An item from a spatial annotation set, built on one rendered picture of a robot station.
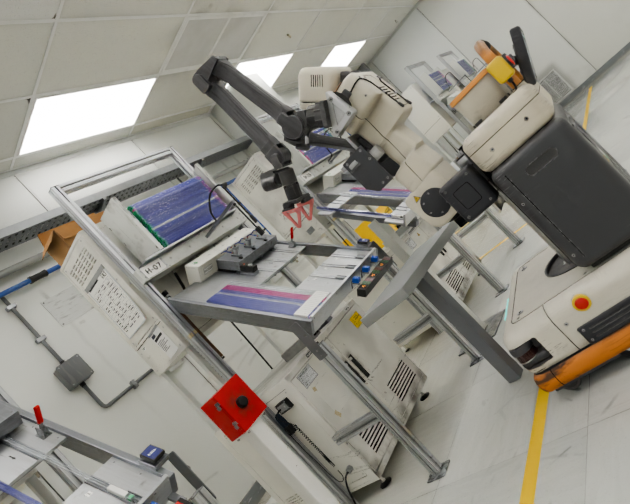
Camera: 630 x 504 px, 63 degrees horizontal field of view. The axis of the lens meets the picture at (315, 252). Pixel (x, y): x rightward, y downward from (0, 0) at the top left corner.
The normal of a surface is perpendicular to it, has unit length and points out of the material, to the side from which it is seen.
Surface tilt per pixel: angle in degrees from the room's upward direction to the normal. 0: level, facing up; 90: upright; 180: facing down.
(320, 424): 90
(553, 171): 90
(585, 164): 90
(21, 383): 90
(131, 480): 47
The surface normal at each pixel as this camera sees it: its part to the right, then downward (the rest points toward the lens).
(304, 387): 0.56, -0.57
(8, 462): -0.07, -0.91
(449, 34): -0.45, 0.40
